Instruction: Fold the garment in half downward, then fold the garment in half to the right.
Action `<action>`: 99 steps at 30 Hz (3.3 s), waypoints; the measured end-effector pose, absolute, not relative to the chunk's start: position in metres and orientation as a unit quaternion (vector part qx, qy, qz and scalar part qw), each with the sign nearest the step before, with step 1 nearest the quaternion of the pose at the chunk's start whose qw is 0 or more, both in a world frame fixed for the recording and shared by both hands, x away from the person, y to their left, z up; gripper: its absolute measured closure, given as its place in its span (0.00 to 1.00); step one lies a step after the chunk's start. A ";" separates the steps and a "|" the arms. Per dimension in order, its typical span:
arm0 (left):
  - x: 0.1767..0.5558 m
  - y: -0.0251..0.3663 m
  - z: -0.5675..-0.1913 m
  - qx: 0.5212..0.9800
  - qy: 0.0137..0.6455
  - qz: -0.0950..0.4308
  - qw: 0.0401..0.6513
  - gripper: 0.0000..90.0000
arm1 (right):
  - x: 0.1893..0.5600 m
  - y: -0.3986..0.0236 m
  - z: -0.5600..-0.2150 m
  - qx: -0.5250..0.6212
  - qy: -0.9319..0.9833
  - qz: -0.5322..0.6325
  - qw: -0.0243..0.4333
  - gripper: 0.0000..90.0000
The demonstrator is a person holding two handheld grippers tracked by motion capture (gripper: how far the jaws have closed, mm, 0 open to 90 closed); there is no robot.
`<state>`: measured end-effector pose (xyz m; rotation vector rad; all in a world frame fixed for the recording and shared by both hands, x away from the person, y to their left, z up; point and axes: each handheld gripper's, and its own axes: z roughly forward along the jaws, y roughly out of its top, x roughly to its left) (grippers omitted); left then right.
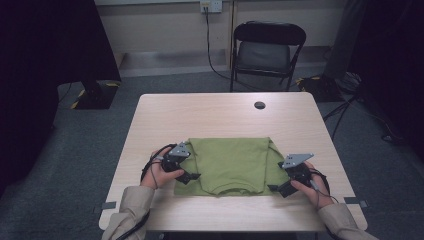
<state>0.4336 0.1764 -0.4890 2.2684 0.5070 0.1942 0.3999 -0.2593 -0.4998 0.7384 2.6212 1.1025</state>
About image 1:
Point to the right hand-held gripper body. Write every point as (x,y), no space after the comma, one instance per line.
(300,173)

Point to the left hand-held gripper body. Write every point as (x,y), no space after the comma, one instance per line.
(173,163)

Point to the green long-sleeved shirt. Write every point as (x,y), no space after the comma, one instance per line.
(230,163)

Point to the person's left hand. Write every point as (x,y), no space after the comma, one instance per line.
(156,176)

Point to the person's right hand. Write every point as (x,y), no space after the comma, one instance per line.
(320,196)

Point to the grey tape piece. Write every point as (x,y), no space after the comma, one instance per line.
(355,201)
(108,205)

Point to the black stand legs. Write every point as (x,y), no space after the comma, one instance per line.
(340,108)

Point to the black striped stand base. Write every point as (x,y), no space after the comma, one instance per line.
(96,100)
(320,90)

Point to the grey curtain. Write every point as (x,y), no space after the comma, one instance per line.
(343,40)

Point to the black folding chair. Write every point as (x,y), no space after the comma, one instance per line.
(266,33)

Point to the black curtain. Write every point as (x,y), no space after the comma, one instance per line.
(393,50)
(40,50)

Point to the white wall socket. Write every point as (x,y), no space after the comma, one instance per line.
(215,6)

